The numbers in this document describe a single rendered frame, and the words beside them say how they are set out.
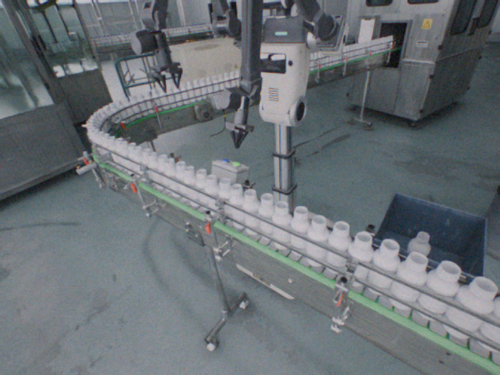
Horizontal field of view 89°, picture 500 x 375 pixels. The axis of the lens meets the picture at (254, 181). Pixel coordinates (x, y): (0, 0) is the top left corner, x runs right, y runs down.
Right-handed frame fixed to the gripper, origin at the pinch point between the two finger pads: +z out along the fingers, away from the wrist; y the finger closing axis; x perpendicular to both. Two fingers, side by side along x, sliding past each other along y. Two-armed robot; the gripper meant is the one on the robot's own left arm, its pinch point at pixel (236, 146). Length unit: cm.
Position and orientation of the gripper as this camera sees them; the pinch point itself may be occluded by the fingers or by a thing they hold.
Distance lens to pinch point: 105.2
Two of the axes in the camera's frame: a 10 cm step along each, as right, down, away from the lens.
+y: 8.0, 2.9, -5.3
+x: 5.9, -1.8, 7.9
